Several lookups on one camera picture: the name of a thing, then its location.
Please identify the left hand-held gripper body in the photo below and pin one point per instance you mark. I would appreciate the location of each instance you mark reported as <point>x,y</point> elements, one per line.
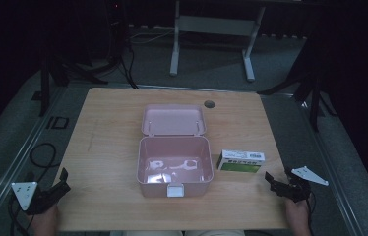
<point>25,194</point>

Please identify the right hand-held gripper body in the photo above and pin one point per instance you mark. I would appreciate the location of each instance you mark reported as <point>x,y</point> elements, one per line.
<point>300,187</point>

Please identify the green and white medicine box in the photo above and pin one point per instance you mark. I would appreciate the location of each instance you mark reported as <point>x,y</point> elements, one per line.
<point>240,162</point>

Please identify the pink plastic storage box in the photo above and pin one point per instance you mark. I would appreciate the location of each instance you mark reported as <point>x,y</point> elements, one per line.
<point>174,154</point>

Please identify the person's right hand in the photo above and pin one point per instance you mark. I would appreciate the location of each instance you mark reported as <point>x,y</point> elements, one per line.
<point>298,214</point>

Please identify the person's left hand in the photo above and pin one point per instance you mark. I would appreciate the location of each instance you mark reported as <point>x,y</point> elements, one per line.
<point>46,221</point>

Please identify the black tripod stand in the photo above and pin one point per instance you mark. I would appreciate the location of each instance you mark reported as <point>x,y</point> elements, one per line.
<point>310,82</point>
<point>60,70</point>

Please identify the person's left leg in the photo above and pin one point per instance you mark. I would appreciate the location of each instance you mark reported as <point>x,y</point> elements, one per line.
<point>152,233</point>

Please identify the white metal desk frame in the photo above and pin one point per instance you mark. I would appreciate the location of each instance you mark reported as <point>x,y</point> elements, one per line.
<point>213,25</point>

